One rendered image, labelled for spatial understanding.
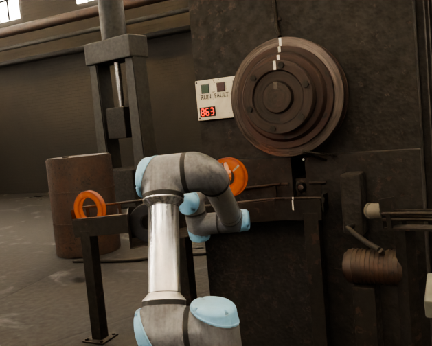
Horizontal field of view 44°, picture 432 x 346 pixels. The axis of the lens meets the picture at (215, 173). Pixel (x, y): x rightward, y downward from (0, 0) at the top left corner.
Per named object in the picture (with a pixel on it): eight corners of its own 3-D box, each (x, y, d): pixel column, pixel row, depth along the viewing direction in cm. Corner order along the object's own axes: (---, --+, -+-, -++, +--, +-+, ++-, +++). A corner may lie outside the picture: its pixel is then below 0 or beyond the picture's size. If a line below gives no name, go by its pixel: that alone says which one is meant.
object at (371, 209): (376, 217, 197) (373, 201, 197) (394, 217, 189) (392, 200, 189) (364, 220, 194) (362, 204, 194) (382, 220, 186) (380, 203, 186)
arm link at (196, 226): (219, 242, 182) (213, 213, 178) (187, 245, 184) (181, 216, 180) (222, 231, 189) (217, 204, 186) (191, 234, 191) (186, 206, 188)
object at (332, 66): (242, 158, 228) (232, 47, 224) (351, 151, 207) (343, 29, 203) (235, 159, 223) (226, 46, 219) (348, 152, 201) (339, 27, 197)
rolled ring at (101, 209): (97, 189, 261) (102, 187, 264) (70, 193, 269) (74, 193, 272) (105, 225, 261) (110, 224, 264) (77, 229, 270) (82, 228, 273)
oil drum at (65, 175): (86, 242, 529) (75, 154, 521) (134, 244, 501) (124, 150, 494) (41, 258, 476) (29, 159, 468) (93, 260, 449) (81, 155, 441)
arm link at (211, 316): (240, 362, 128) (233, 308, 127) (186, 364, 131) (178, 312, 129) (245, 339, 140) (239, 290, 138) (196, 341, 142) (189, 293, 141)
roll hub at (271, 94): (251, 135, 214) (245, 66, 212) (319, 130, 201) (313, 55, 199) (246, 136, 209) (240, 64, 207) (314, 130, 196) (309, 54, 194)
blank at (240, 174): (229, 204, 210) (225, 205, 207) (205, 174, 214) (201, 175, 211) (255, 178, 204) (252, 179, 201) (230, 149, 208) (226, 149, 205)
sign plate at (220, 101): (200, 120, 245) (196, 81, 244) (252, 115, 233) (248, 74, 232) (198, 120, 243) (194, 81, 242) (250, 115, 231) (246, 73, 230)
